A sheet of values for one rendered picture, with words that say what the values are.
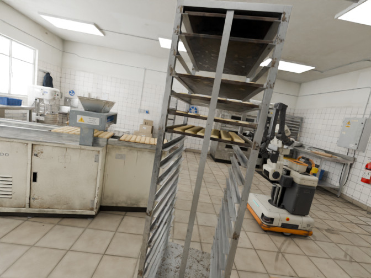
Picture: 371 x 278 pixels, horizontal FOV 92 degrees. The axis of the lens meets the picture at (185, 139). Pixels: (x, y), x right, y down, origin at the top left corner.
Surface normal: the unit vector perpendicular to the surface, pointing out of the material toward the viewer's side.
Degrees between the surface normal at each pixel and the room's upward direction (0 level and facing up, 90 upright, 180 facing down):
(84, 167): 90
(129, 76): 90
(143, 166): 90
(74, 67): 90
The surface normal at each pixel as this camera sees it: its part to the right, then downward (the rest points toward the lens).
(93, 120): 0.20, 0.18
